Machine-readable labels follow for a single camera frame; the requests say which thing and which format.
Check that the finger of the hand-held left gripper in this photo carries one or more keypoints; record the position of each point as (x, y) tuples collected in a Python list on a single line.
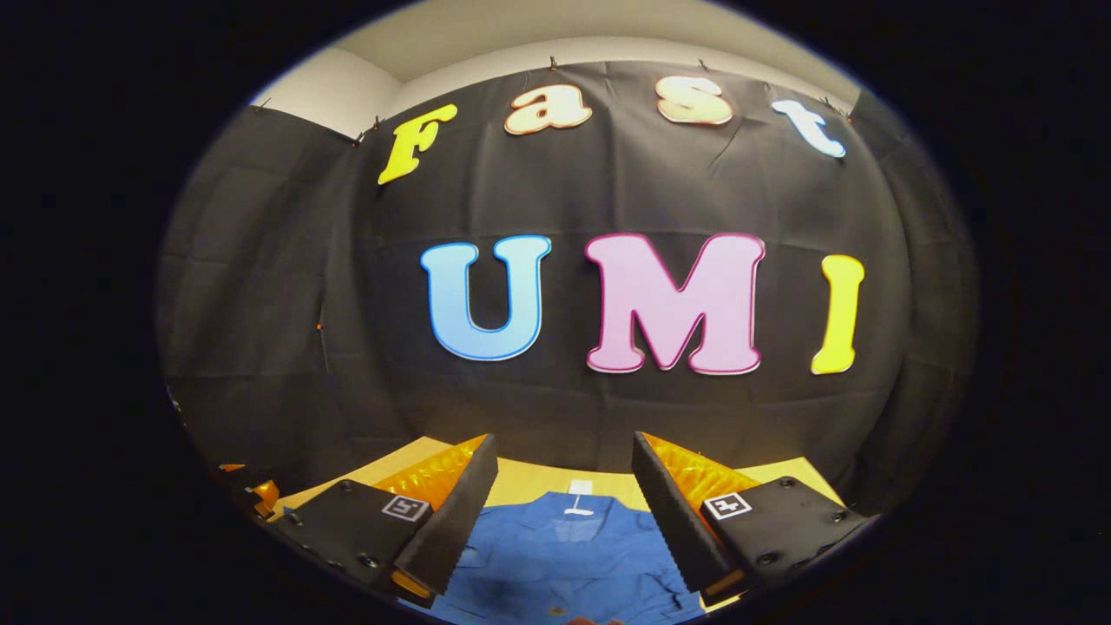
[(265, 496)]

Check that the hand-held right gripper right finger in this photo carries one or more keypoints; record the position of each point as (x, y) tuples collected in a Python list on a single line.
[(673, 521)]

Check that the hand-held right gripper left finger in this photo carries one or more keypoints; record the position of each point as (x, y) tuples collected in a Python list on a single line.
[(456, 521)]

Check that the blue jacket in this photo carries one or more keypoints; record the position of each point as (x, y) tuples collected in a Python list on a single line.
[(564, 564)]

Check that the black backdrop cloth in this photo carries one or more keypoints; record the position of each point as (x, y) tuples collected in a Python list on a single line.
[(608, 174)]

